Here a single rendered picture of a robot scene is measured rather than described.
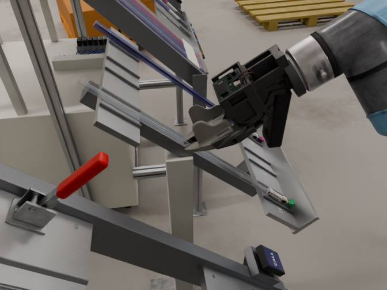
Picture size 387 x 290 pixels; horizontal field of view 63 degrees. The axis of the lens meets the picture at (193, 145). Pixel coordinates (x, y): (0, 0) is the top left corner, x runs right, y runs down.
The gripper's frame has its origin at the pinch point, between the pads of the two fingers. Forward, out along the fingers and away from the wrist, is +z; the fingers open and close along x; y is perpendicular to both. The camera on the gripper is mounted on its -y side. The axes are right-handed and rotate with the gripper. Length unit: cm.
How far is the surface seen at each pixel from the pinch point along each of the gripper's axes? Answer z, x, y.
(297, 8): -88, -305, -154
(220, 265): 3.1, 18.4, -7.5
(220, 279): 4.0, 19.8, -8.4
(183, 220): 18.8, -7.9, -26.2
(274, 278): -1.0, 18.2, -18.4
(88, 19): 77, -233, -18
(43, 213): 7.7, 21.5, 19.4
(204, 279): 4.9, 20.6, -5.1
